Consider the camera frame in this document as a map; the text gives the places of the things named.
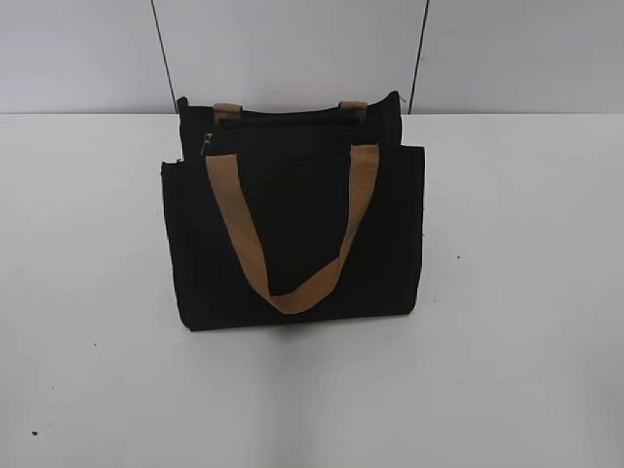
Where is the black canvas tote bag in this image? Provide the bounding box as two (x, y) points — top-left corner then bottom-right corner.
(161, 92), (425, 332)

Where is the metal zipper pull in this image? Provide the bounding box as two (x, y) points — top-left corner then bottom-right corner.
(200, 133), (213, 157)

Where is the tan front bag handle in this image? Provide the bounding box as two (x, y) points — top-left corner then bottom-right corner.
(206, 144), (380, 315)

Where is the tan bag handle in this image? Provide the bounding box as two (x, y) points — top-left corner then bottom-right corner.
(206, 144), (380, 315)
(213, 101), (368, 123)

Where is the tan rear bag handle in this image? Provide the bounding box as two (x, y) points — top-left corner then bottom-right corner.
(213, 101), (368, 123)

